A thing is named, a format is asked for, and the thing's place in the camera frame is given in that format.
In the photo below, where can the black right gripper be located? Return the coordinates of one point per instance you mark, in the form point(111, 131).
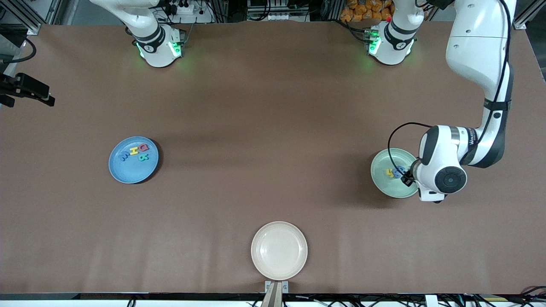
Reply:
point(24, 85)

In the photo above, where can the blue lowercase letter m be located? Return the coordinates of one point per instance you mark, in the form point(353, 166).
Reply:
point(395, 174)

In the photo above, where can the blue uppercase letter W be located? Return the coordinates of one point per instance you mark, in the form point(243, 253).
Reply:
point(124, 155)

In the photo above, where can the yellow uppercase letter H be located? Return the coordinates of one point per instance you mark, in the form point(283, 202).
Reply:
point(134, 150)

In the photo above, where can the red uppercase letter Q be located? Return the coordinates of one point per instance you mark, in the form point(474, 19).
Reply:
point(142, 148)

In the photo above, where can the teal uppercase letter R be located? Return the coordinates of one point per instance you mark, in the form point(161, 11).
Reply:
point(143, 158)

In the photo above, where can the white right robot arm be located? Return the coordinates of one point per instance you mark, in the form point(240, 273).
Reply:
point(158, 47)

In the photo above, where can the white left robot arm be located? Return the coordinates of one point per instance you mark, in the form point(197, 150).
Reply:
point(477, 42)

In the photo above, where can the green plate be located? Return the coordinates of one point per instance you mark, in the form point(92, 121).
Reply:
point(381, 183)

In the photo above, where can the blue plate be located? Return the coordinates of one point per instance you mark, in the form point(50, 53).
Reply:
point(133, 172)

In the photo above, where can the beige plate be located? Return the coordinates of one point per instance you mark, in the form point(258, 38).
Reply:
point(279, 250)

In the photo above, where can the white power strip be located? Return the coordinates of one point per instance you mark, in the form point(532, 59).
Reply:
point(190, 9)

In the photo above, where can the orange object pile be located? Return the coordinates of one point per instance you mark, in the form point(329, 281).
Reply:
point(367, 10)

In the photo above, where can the aluminium profile bar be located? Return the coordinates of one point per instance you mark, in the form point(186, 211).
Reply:
point(273, 298)

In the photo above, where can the aluminium frame post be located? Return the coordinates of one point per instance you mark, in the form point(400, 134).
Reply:
point(531, 13)
point(30, 21)

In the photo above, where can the grey metal bracket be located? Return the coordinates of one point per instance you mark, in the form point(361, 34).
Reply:
point(268, 286)

